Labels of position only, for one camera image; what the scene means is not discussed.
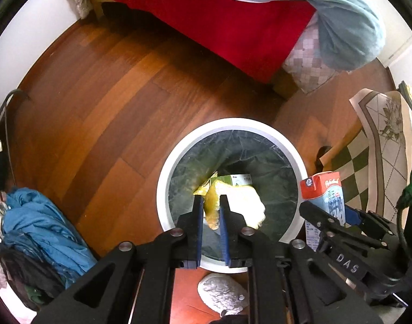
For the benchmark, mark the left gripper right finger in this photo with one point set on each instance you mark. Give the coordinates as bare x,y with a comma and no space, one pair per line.
288,283

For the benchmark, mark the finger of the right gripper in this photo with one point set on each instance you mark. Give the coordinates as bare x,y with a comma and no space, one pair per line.
353,217

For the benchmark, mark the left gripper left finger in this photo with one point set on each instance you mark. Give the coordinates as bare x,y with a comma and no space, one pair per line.
132,283

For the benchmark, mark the red white milk carton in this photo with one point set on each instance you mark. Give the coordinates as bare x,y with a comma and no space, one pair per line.
324,191

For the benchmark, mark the yellow banana peel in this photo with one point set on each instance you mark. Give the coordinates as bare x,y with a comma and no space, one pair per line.
243,200

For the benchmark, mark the black trash bag liner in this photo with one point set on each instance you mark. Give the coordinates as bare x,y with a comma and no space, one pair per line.
239,157

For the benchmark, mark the white round trash bin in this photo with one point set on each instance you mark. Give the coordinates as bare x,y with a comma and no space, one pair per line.
211,252

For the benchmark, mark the checkered tablecloth table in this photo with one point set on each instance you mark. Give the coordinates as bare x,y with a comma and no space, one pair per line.
374,158

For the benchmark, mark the grey slipper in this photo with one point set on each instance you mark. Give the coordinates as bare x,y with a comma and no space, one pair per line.
222,294

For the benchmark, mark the green carton box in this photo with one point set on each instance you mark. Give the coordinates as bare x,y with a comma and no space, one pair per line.
234,180

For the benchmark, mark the blue jacket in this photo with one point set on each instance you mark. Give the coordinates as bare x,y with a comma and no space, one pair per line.
34,226

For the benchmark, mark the small dark stool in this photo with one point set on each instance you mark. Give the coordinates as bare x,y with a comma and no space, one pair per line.
404,90

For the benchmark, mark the checkered mattress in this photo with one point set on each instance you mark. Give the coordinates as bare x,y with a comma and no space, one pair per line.
304,62

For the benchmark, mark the red bed sheet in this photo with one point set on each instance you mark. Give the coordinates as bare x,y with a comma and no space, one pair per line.
254,37

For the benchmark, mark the wooden bed leg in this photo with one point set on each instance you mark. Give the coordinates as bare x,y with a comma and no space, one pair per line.
98,9

